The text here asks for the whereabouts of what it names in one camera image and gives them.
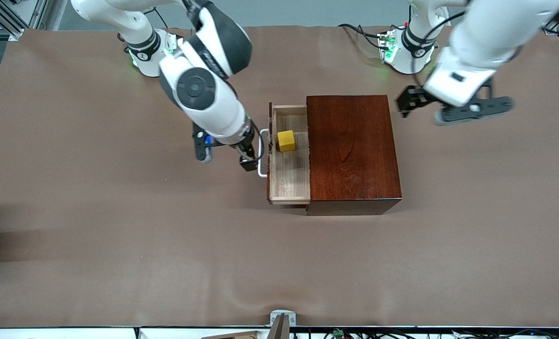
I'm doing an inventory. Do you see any brown table cover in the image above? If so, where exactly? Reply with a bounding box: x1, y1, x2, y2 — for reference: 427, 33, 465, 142
0, 24, 559, 329

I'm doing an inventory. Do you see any yellow wooden block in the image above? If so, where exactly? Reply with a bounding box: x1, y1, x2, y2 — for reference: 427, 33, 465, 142
277, 130, 296, 153

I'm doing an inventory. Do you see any wooden drawer with white handle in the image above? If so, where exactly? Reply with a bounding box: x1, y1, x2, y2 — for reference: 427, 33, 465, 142
259, 102, 311, 206

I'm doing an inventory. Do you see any dark brown wooden cabinet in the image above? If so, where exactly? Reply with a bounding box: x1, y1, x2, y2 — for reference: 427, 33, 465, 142
306, 95, 403, 216

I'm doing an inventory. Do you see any black left base cable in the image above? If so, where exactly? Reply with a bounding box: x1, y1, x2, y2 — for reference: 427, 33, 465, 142
338, 24, 383, 50

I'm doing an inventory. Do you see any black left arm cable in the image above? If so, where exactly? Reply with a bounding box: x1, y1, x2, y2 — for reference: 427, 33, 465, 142
411, 10, 468, 88

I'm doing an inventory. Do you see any aluminium frame profile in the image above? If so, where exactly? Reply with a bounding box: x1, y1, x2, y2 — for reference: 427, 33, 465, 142
0, 0, 49, 40

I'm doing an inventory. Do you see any light wooden board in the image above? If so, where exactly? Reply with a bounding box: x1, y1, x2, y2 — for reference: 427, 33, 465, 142
202, 331, 261, 339

